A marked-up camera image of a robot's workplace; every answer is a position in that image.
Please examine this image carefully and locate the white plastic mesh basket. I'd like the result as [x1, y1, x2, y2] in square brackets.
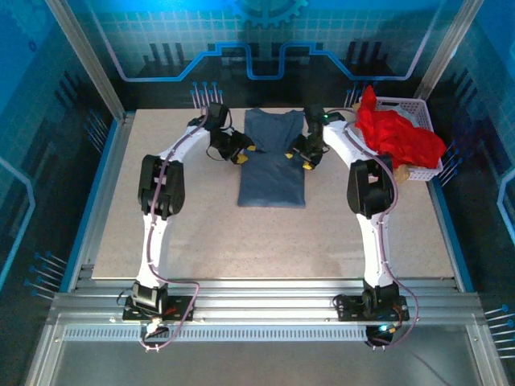
[372, 97, 444, 182]

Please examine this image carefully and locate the aluminium frame rail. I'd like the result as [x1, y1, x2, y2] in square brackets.
[46, 277, 486, 343]

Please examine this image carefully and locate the tan cloth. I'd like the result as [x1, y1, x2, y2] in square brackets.
[392, 164, 412, 187]

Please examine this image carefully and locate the black controller box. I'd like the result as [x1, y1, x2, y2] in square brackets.
[365, 323, 398, 347]

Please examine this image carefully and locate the blue table edge trim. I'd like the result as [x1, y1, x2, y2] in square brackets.
[60, 118, 122, 293]

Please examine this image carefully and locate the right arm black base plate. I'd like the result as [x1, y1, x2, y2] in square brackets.
[332, 293, 410, 322]

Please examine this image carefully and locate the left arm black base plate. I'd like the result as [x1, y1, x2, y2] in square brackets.
[122, 295, 197, 322]

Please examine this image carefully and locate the white cloth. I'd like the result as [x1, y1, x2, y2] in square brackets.
[385, 102, 415, 121]

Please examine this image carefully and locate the slotted grey cable duct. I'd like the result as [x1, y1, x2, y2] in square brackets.
[63, 325, 373, 343]

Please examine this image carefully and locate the red t-shirt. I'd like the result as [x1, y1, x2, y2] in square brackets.
[354, 84, 447, 170]

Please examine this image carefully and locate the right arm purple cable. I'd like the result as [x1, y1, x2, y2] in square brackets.
[328, 107, 420, 350]

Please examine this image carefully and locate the aluminium frame post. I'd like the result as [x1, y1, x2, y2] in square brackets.
[44, 0, 128, 121]
[413, 0, 486, 101]

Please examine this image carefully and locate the blue t-shirt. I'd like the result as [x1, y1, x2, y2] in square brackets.
[236, 107, 307, 209]

